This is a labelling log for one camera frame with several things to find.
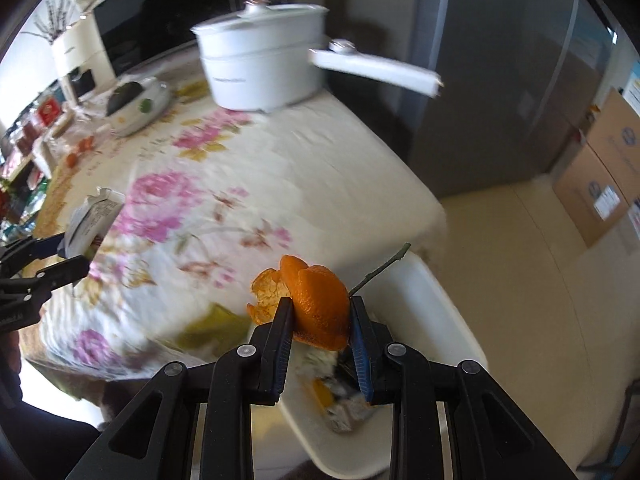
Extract stack of white bowls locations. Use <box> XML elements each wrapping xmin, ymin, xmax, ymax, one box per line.
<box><xmin>106</xmin><ymin>76</ymin><xmax>173</xmax><ymax>137</ymax></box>

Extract person's dark clothing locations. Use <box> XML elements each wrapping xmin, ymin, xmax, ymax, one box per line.
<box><xmin>0</xmin><ymin>395</ymin><xmax>108</xmax><ymax>480</ymax></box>

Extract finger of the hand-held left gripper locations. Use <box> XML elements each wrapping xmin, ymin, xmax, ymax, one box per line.
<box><xmin>0</xmin><ymin>255</ymin><xmax>91</xmax><ymax>295</ymax></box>
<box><xmin>0</xmin><ymin>232</ymin><xmax>68</xmax><ymax>277</ymax></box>

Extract floral tablecloth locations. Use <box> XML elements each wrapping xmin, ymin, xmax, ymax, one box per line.
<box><xmin>25</xmin><ymin>45</ymin><xmax>448</xmax><ymax>381</ymax></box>

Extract blue wall poster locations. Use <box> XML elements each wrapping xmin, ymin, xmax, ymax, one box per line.
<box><xmin>622</xmin><ymin>67</ymin><xmax>640</xmax><ymax>106</ymax></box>

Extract thin green twig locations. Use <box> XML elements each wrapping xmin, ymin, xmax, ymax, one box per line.
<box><xmin>348</xmin><ymin>242</ymin><xmax>412</xmax><ymax>295</ymax></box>

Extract red label jar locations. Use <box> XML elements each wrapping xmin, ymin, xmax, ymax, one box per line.
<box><xmin>37</xmin><ymin>97</ymin><xmax>63</xmax><ymax>126</ymax></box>

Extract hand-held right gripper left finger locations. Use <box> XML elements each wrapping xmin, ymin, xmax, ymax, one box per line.
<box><xmin>65</xmin><ymin>296</ymin><xmax>296</xmax><ymax>480</ymax></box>

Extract small white blue carton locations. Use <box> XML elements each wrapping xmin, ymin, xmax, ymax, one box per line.
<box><xmin>57</xmin><ymin>187</ymin><xmax>126</xmax><ymax>261</ymax></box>

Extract glass jar with wooden lid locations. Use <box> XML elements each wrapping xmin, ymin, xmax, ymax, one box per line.
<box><xmin>47</xmin><ymin>110</ymin><xmax>101</xmax><ymax>147</ymax></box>

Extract white plastic bin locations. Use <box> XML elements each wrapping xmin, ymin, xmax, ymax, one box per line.
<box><xmin>248</xmin><ymin>252</ymin><xmax>488</xmax><ymax>478</ymax></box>

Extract white electric cooking pot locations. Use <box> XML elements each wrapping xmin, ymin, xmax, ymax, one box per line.
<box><xmin>191</xmin><ymin>0</ymin><xmax>443</xmax><ymax>113</ymax></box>

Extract grey refrigerator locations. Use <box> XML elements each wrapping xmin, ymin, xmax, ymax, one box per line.
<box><xmin>320</xmin><ymin>0</ymin><xmax>618</xmax><ymax>198</ymax></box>

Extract crumpled white tissue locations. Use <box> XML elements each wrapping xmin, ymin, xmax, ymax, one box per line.
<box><xmin>295</xmin><ymin>347</ymin><xmax>341</xmax><ymax>381</ymax></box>

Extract dark green squash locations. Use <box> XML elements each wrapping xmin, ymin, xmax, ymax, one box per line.
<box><xmin>106</xmin><ymin>81</ymin><xmax>146</xmax><ymax>113</ymax></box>

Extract black microwave oven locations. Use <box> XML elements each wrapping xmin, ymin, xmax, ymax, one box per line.
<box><xmin>92</xmin><ymin>0</ymin><xmax>286</xmax><ymax>77</ymax></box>

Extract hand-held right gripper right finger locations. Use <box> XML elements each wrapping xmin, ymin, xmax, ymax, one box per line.
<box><xmin>348</xmin><ymin>296</ymin><xmax>578</xmax><ymax>480</ymax></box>

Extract bare decorative branches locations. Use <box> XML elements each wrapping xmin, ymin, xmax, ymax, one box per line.
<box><xmin>20</xmin><ymin>0</ymin><xmax>88</xmax><ymax>43</ymax></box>

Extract cream air fryer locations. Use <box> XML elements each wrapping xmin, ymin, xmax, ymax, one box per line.
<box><xmin>50</xmin><ymin>15</ymin><xmax>118</xmax><ymax>101</ymax></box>

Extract orange peel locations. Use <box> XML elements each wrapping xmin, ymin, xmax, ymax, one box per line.
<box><xmin>246</xmin><ymin>255</ymin><xmax>349</xmax><ymax>352</ymax></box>

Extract person's left forearm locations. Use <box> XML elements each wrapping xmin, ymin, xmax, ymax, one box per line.
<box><xmin>0</xmin><ymin>332</ymin><xmax>23</xmax><ymax>411</ymax></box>

